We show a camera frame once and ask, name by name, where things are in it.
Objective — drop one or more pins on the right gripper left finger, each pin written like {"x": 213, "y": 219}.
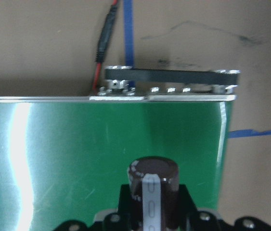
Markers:
{"x": 121, "y": 219}

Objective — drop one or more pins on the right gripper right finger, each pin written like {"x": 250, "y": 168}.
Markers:
{"x": 186, "y": 213}

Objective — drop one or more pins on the dark brown cylindrical capacitor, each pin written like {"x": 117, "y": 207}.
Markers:
{"x": 154, "y": 190}

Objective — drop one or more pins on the green conveyor belt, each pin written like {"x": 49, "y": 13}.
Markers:
{"x": 65, "y": 158}

